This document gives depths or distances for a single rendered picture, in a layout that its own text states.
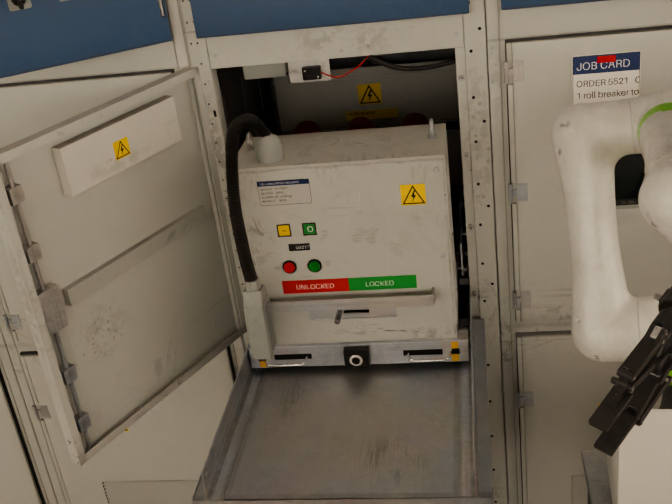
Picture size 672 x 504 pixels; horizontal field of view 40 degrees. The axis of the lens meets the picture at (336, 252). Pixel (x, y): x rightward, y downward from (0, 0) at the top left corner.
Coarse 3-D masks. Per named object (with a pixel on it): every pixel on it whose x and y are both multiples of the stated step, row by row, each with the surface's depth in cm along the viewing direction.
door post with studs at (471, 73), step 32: (480, 0) 205; (480, 32) 209; (480, 64) 212; (480, 96) 215; (480, 128) 219; (480, 160) 223; (480, 192) 226; (480, 224) 230; (480, 256) 234; (480, 288) 239
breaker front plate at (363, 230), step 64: (256, 192) 210; (320, 192) 208; (384, 192) 206; (256, 256) 218; (320, 256) 216; (384, 256) 214; (448, 256) 212; (320, 320) 224; (384, 320) 221; (448, 320) 219
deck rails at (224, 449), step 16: (464, 320) 242; (240, 368) 222; (256, 368) 234; (464, 368) 223; (240, 384) 221; (256, 384) 227; (464, 384) 217; (240, 400) 221; (464, 400) 211; (224, 416) 207; (240, 416) 216; (464, 416) 206; (224, 432) 206; (240, 432) 210; (464, 432) 201; (224, 448) 206; (464, 448) 196; (208, 464) 193; (224, 464) 201; (464, 464) 192; (208, 480) 193; (224, 480) 196; (464, 480) 187; (208, 496) 192; (464, 496) 183
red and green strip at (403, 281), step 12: (384, 276) 216; (396, 276) 215; (408, 276) 215; (288, 288) 220; (300, 288) 220; (312, 288) 220; (324, 288) 219; (336, 288) 219; (348, 288) 218; (360, 288) 218; (372, 288) 218; (384, 288) 217; (396, 288) 217
